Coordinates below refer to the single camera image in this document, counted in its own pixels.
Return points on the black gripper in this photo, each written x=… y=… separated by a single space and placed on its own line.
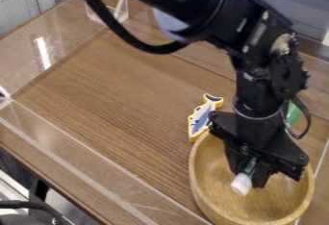
x=260 y=137

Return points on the green white marker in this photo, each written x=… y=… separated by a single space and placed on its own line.
x=241 y=184

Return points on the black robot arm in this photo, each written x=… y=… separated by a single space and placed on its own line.
x=256 y=35

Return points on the brown wooden bowl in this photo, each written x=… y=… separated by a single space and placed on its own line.
x=277 y=204

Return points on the yellow blue fish toy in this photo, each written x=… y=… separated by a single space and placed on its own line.
x=198 y=121

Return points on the clear acrylic front wall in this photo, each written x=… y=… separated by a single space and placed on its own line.
x=106 y=190

